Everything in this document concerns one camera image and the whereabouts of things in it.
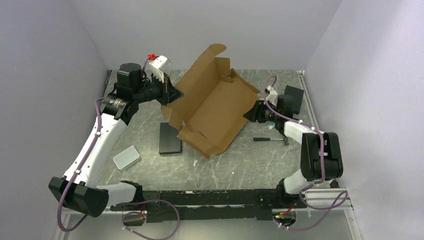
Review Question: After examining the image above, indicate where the brown cardboard box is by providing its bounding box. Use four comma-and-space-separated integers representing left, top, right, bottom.
161, 43, 260, 159

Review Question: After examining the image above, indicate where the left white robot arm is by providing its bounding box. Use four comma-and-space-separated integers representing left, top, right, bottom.
48, 61, 183, 218

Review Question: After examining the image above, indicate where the black rectangular block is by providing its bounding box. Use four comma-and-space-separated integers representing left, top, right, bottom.
158, 122, 183, 156

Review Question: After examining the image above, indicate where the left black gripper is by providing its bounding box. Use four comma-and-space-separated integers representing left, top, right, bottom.
133, 71, 184, 106

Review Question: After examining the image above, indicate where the black square box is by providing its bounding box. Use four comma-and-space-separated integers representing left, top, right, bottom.
284, 85, 304, 115

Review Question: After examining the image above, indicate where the black handled claw hammer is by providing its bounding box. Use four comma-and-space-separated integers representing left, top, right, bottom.
252, 134, 290, 146

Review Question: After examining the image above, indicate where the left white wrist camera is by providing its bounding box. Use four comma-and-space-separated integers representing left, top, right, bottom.
147, 53, 172, 83

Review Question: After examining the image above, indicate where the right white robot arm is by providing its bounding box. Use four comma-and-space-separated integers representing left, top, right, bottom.
243, 94, 343, 208

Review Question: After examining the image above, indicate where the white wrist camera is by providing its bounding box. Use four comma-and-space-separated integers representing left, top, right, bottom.
147, 53, 172, 83
265, 85, 278, 106

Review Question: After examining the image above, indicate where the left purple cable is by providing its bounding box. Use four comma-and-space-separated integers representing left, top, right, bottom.
56, 97, 181, 240

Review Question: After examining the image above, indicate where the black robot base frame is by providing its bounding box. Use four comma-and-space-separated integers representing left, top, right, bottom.
110, 185, 298, 223

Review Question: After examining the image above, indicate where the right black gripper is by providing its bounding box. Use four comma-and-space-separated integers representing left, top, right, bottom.
243, 100, 280, 124

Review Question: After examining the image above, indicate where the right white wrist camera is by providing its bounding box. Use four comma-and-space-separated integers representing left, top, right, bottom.
265, 85, 278, 106

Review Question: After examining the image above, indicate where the silver metal tin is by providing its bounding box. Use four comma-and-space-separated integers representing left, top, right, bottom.
112, 145, 141, 171

